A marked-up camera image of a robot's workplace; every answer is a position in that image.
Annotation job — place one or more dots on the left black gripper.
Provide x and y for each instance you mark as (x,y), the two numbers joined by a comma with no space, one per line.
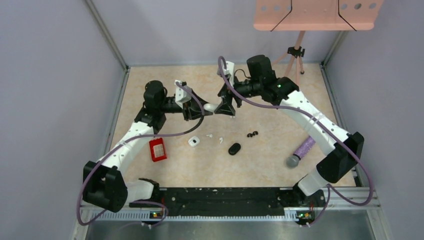
(195,107)

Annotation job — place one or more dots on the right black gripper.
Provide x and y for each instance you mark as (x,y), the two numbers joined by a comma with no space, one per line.
(226,107)

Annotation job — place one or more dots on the white oval charging case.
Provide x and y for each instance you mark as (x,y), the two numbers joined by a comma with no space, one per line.
(210,107)

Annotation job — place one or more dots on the black oval earbud case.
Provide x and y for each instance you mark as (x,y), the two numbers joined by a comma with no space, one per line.
(234,149)

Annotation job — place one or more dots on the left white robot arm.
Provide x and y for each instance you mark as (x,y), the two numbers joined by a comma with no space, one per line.
(103,181)

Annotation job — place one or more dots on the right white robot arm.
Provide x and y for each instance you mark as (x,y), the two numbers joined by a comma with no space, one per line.
(342,149)

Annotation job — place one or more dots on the small white square earbud case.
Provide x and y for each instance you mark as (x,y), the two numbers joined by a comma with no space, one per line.
(194,141)

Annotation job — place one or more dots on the black clip earbuds pair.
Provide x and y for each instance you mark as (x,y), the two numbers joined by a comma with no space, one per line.
(252,134)

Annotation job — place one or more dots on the red plastic box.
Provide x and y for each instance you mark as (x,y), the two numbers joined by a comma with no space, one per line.
(157,149)

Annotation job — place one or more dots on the purple handheld microphone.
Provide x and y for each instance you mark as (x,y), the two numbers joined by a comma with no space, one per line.
(293,160)

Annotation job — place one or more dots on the pink music stand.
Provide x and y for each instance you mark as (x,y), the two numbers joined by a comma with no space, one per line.
(315,15)

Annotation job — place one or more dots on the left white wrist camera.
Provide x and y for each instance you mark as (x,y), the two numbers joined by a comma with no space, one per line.
(182,93)

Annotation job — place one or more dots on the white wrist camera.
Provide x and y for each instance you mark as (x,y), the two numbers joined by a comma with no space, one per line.
(229,71)
(182,93)

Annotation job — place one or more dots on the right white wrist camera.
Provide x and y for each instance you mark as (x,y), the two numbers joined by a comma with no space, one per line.
(229,71)

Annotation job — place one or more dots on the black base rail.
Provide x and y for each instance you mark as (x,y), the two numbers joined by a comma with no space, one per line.
(234,201)

